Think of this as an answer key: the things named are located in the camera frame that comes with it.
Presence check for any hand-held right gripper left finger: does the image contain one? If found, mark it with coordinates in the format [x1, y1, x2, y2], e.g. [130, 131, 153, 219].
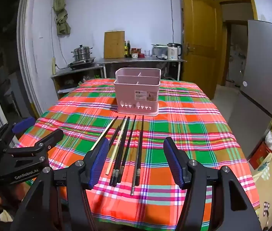
[11, 137, 110, 231]

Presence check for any gas stove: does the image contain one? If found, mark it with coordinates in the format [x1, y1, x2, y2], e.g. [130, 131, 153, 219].
[68, 57, 96, 71]

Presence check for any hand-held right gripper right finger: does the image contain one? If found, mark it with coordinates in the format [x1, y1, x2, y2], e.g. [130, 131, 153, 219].
[163, 137, 263, 231]

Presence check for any printed beige blanket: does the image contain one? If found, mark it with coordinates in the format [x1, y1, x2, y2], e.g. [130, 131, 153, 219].
[253, 149, 272, 227]

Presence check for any grey kitchen container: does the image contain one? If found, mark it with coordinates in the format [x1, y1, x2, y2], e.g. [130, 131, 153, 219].
[152, 44, 169, 58]

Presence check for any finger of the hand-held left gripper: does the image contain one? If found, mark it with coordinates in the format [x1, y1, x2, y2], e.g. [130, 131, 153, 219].
[0, 117, 36, 150]
[5, 129, 64, 160]

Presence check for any grey refrigerator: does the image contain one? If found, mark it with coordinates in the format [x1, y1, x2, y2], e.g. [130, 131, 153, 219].
[239, 20, 272, 126]

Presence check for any wooden door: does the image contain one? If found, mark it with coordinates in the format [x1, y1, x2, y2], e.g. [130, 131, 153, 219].
[181, 0, 223, 100]

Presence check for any wooden door frame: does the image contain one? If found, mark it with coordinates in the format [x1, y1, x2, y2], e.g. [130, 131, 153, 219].
[219, 0, 259, 87]

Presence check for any metal kitchen table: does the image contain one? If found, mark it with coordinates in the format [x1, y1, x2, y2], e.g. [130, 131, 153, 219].
[98, 57, 187, 81]

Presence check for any steel steamer pot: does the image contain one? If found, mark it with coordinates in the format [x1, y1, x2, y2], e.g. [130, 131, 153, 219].
[71, 44, 93, 62]

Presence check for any red box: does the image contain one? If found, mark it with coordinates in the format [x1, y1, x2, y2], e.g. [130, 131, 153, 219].
[249, 142, 272, 170]

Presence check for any pink plastic utensil holder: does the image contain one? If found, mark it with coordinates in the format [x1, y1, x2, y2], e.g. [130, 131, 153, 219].
[113, 68, 162, 116]

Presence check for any low metal counter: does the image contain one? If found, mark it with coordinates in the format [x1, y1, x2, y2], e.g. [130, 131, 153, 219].
[51, 64, 105, 100]

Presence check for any plaid tablecloth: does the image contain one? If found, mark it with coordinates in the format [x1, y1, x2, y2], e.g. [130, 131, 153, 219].
[16, 78, 261, 231]

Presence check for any hanging green cloth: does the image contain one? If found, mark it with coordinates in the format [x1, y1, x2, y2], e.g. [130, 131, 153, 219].
[53, 0, 71, 36]

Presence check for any wall cable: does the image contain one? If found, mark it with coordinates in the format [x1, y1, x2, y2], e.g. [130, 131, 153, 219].
[168, 0, 175, 45]

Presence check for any wooden cutting board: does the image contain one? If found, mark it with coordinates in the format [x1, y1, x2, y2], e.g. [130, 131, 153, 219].
[103, 30, 125, 59]

